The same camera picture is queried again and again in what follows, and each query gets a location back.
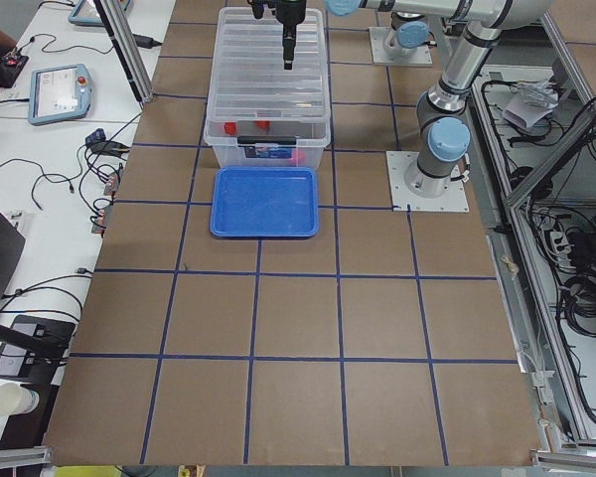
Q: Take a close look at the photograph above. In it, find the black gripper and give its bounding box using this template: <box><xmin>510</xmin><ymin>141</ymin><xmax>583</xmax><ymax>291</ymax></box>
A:
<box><xmin>276</xmin><ymin>0</ymin><xmax>307</xmax><ymax>70</ymax></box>

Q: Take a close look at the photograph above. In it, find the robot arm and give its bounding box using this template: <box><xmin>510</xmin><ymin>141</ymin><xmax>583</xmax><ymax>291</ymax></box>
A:
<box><xmin>386</xmin><ymin>12</ymin><xmax>436</xmax><ymax>66</ymax></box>
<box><xmin>325</xmin><ymin>0</ymin><xmax>551</xmax><ymax>199</ymax></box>

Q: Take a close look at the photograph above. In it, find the clear plastic storage box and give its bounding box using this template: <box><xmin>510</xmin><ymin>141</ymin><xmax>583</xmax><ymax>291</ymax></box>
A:
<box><xmin>204</xmin><ymin>7</ymin><xmax>331</xmax><ymax>169</ymax></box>

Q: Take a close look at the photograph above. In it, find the blue plastic tray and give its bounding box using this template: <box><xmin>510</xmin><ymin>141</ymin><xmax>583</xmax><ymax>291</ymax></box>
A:
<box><xmin>210</xmin><ymin>166</ymin><xmax>320</xmax><ymax>239</ymax></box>

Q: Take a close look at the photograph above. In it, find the black power adapter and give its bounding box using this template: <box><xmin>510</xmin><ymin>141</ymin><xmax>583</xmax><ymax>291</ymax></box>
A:
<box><xmin>133</xmin><ymin>34</ymin><xmax>162</xmax><ymax>49</ymax></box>

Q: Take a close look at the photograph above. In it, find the teach pendant far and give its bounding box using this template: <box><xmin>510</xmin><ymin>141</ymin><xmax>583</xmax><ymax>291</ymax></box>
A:
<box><xmin>68</xmin><ymin>0</ymin><xmax>135</xmax><ymax>27</ymax></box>

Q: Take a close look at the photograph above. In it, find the teach pendant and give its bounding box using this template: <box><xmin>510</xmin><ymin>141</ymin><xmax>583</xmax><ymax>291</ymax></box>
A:
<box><xmin>28</xmin><ymin>64</ymin><xmax>92</xmax><ymax>126</ymax></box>
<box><xmin>68</xmin><ymin>0</ymin><xmax>135</xmax><ymax>27</ymax></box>

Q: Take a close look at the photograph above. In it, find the teach pendant near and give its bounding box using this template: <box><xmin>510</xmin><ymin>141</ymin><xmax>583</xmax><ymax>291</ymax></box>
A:
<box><xmin>28</xmin><ymin>64</ymin><xmax>92</xmax><ymax>126</ymax></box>

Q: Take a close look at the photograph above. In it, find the white paper cup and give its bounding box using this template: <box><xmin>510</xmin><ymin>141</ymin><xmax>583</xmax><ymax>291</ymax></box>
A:
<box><xmin>0</xmin><ymin>383</ymin><xmax>40</xmax><ymax>417</ymax></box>

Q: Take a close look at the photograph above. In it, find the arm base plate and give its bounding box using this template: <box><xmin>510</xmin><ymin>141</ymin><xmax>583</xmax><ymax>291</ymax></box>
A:
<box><xmin>386</xmin><ymin>151</ymin><xmax>470</xmax><ymax>213</ymax></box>
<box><xmin>369</xmin><ymin>22</ymin><xmax>432</xmax><ymax>67</ymax></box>

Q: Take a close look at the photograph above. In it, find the black box latch handle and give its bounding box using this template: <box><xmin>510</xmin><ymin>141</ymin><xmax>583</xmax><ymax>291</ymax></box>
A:
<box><xmin>236</xmin><ymin>135</ymin><xmax>297</xmax><ymax>147</ymax></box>

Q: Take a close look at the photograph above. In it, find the aluminium frame post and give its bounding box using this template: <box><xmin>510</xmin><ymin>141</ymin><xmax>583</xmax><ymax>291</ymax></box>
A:
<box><xmin>94</xmin><ymin>0</ymin><xmax>154</xmax><ymax>105</ymax></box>

